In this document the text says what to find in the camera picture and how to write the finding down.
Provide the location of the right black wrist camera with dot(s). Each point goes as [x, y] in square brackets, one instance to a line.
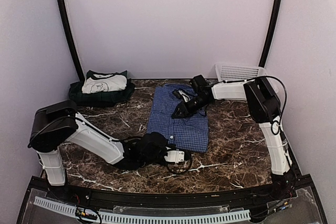
[201, 88]

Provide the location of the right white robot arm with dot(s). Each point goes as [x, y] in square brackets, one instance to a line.
[265, 108]

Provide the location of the black curved front rail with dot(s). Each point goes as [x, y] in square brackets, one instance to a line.
[248, 198]

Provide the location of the right black frame post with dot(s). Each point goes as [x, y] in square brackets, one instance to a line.
[270, 33]

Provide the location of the blue checkered shirt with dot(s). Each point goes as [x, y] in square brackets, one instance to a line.
[188, 133]

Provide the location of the white and green raglan shirt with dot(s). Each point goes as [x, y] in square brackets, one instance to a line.
[104, 82]

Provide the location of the black frame post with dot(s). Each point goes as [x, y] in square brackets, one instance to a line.
[270, 33]
[70, 40]

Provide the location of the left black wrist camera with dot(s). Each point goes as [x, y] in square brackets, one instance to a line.
[154, 148]

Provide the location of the white plastic laundry basket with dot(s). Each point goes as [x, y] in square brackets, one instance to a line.
[236, 74]

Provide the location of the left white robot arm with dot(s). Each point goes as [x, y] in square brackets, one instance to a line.
[61, 122]

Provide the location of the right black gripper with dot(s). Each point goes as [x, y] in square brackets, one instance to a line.
[185, 111]

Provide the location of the dark green plaid garment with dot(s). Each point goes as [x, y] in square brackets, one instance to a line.
[100, 99]

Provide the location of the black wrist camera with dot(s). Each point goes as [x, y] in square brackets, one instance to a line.
[201, 88]
[154, 148]

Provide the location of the left black frame post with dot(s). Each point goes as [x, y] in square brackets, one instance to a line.
[70, 40]

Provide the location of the white slotted cable duct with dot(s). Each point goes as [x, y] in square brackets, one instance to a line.
[144, 215]

